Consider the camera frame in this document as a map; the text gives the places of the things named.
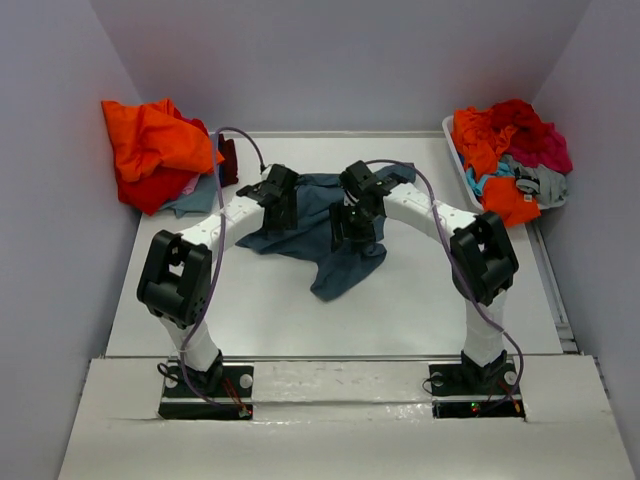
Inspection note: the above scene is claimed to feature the orange folded t shirt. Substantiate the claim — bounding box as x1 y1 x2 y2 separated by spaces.
101 98 225 183

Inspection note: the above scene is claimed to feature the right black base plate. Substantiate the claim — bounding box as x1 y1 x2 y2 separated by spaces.
422 361 526 419

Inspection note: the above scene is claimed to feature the white perforated plastic basket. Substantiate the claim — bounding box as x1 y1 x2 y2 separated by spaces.
441 115 484 212

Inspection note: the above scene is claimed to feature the blue-grey t shirt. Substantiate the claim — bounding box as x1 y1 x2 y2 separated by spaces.
236 173 387 302

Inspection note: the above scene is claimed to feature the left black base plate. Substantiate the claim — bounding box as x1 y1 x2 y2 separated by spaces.
156 359 254 421

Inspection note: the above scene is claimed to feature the cyan crumpled t shirt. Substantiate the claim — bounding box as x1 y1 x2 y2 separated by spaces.
465 167 499 198

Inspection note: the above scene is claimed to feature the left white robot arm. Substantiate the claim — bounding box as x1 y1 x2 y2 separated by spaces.
136 164 299 395

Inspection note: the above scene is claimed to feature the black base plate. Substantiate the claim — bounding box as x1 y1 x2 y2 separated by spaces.
156 359 254 421
422 361 526 419

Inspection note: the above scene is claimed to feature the red folded t shirt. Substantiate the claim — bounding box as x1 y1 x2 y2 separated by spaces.
115 167 198 215

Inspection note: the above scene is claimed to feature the magenta crumpled t shirt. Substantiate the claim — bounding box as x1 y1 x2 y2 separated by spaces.
519 123 573 175

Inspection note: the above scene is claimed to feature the grey crumpled t shirt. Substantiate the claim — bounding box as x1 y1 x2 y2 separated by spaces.
501 154 568 208

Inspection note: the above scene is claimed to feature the dark maroon folded t shirt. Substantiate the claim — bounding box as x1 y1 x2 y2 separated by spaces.
218 134 239 187

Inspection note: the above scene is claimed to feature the light blue folded t shirt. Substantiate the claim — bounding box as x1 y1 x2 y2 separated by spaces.
160 174 218 218

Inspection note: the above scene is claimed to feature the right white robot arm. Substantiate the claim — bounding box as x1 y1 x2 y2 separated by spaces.
330 161 519 392

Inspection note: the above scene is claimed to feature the red crumpled t shirt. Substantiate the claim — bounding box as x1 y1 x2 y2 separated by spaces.
490 99 551 153

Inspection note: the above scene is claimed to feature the orange crumpled t shirt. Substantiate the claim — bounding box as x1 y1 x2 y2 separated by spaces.
453 107 541 227

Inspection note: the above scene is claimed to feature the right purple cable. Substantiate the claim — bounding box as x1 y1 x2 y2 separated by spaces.
362 158 525 414

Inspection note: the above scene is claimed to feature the pink folded t shirt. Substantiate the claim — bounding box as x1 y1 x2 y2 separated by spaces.
181 174 207 196

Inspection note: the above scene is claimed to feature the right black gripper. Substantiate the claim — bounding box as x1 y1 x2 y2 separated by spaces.
330 200 380 252

